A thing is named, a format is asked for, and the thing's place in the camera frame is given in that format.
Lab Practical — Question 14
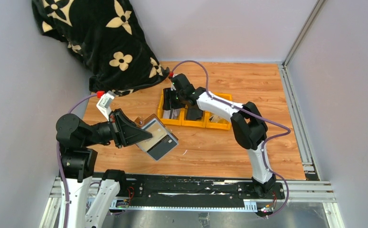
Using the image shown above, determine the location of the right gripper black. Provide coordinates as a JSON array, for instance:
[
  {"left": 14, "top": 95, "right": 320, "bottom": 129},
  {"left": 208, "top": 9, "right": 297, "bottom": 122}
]
[{"left": 163, "top": 87, "right": 186, "bottom": 110}]

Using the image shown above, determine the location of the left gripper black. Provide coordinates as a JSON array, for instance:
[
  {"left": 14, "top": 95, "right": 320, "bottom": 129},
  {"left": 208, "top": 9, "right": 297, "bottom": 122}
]
[{"left": 83, "top": 107, "right": 153, "bottom": 146}]

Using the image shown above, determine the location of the dark grey credit card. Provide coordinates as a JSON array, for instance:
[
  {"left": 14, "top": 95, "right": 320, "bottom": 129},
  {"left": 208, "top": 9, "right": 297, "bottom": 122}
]
[{"left": 147, "top": 134, "right": 179, "bottom": 161}]

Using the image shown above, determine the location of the brown leather card holder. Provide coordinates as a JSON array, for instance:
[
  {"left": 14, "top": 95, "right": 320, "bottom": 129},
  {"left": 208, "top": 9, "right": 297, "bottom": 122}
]
[{"left": 134, "top": 114, "right": 168, "bottom": 153}]

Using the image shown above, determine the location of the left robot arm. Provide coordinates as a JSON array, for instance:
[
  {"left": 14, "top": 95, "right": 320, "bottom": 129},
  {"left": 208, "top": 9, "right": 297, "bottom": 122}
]
[{"left": 56, "top": 109, "right": 152, "bottom": 228}]

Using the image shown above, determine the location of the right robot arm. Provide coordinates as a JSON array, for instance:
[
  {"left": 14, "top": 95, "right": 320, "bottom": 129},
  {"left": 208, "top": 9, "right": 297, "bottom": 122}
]
[{"left": 169, "top": 73, "right": 276, "bottom": 198}]

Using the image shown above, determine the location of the silver cards pile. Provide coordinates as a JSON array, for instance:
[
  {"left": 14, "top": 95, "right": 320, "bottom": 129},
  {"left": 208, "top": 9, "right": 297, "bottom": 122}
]
[{"left": 162, "top": 109, "right": 181, "bottom": 120}]

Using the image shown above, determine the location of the beige cards pile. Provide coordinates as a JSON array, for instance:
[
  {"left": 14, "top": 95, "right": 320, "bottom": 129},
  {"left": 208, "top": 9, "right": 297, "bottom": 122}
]
[{"left": 209, "top": 114, "right": 225, "bottom": 124}]

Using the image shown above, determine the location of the yellow bin left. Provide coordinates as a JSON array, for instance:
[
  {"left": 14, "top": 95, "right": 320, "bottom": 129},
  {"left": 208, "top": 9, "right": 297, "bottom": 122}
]
[{"left": 157, "top": 88, "right": 185, "bottom": 126}]

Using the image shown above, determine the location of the yellow bin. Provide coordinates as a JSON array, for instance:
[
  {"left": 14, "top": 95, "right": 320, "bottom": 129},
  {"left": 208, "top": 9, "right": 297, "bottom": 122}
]
[
  {"left": 205, "top": 93, "right": 233, "bottom": 130},
  {"left": 157, "top": 88, "right": 185, "bottom": 126},
  {"left": 180, "top": 107, "right": 206, "bottom": 128}
]

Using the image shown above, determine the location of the yellow bin middle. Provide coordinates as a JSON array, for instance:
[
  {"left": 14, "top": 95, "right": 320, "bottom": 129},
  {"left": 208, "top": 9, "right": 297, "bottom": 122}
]
[{"left": 180, "top": 107, "right": 206, "bottom": 128}]

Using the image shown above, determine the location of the yellow bin right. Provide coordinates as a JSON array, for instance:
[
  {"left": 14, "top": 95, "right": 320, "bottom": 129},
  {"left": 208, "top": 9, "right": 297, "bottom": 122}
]
[{"left": 205, "top": 93, "right": 233, "bottom": 130}]

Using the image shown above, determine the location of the black floral blanket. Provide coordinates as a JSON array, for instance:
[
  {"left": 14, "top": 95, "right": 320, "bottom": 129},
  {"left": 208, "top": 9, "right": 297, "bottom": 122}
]
[{"left": 31, "top": 0, "right": 170, "bottom": 96}]

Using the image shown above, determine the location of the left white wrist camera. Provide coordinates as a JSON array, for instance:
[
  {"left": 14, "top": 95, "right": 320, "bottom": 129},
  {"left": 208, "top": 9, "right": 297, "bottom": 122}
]
[{"left": 96, "top": 91, "right": 115, "bottom": 121}]

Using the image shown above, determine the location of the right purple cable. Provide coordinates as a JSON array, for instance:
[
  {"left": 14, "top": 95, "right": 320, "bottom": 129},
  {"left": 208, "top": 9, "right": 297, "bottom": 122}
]
[{"left": 169, "top": 60, "right": 292, "bottom": 218}]

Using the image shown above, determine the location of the purple cable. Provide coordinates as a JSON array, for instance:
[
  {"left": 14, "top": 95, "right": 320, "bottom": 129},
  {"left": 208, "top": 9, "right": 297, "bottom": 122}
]
[
  {"left": 169, "top": 60, "right": 292, "bottom": 218},
  {"left": 56, "top": 91, "right": 106, "bottom": 228}
]

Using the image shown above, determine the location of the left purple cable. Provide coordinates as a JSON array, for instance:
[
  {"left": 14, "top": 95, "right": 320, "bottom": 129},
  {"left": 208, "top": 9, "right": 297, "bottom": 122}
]
[{"left": 56, "top": 91, "right": 106, "bottom": 228}]

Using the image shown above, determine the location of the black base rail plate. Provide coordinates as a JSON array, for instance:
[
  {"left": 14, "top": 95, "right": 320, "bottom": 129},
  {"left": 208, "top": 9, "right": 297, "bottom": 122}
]
[{"left": 118, "top": 174, "right": 286, "bottom": 208}]

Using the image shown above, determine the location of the aluminium frame post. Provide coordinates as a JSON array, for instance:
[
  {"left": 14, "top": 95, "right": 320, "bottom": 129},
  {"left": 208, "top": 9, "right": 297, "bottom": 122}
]
[{"left": 282, "top": 0, "right": 327, "bottom": 68}]

